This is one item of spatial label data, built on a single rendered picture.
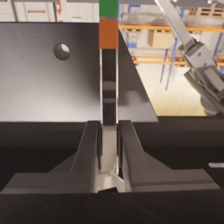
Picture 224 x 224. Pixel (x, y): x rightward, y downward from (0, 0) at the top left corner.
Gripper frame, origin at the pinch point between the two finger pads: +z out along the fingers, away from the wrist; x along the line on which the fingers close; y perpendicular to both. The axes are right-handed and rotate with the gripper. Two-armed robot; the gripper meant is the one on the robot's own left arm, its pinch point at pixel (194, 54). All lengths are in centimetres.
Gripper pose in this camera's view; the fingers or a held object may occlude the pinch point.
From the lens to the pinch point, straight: 29.2
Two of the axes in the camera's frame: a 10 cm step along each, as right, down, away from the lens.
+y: -7.0, 6.2, 3.6
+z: -6.8, -4.2, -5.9
